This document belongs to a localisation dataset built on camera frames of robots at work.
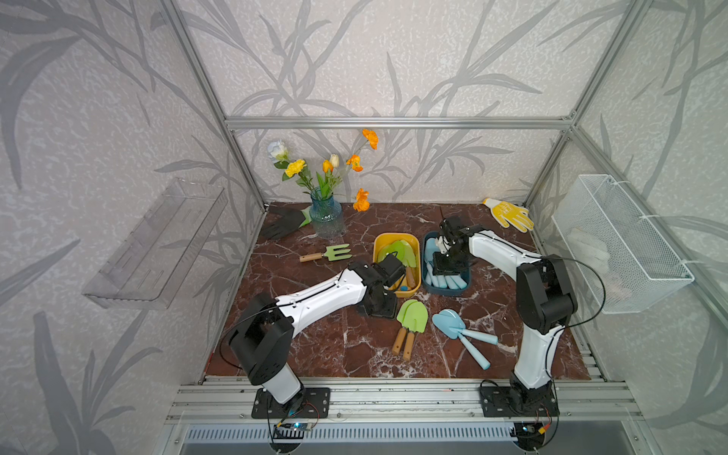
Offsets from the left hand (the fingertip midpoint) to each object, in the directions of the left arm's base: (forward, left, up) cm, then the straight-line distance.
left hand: (388, 317), depth 82 cm
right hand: (+18, -17, -3) cm, 25 cm away
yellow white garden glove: (+48, -52, -7) cm, 71 cm away
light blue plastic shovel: (+27, -16, -3) cm, 32 cm away
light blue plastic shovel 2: (+13, -19, -2) cm, 23 cm away
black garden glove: (+43, +43, -8) cm, 62 cm away
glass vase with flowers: (+38, +22, +5) cm, 44 cm away
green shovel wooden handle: (+2, -9, -7) cm, 12 cm away
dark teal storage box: (+10, -17, -4) cm, 20 cm away
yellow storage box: (+29, -8, -5) cm, 30 cm away
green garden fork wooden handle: (+28, +21, -8) cm, 36 cm away
